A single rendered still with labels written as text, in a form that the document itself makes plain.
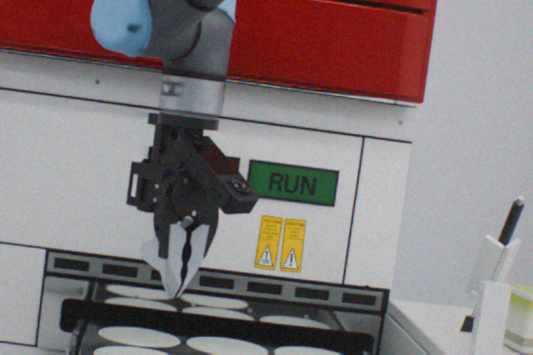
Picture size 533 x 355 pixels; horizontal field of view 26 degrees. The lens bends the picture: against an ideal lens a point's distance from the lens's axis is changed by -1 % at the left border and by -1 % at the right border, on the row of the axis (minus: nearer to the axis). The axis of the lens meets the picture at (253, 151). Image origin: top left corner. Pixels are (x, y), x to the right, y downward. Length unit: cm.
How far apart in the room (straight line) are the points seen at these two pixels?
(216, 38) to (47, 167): 31
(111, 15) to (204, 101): 16
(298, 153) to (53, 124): 32
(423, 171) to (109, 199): 167
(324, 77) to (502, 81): 169
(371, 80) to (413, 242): 164
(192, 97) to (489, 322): 41
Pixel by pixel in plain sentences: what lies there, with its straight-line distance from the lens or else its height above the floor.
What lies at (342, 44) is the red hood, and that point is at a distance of 147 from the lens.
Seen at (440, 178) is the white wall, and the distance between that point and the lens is 309.
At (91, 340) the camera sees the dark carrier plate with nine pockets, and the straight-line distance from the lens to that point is 138.
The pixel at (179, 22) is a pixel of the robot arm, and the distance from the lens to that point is 124.
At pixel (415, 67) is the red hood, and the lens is 149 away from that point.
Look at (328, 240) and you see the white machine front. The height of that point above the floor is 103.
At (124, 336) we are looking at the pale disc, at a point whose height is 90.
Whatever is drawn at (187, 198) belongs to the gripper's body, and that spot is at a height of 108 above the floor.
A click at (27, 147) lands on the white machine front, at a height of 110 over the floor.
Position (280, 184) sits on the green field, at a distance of 151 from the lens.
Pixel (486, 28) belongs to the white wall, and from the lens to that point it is 311.
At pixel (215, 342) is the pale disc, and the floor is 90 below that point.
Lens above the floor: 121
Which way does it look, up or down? 3 degrees down
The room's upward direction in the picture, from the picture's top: 8 degrees clockwise
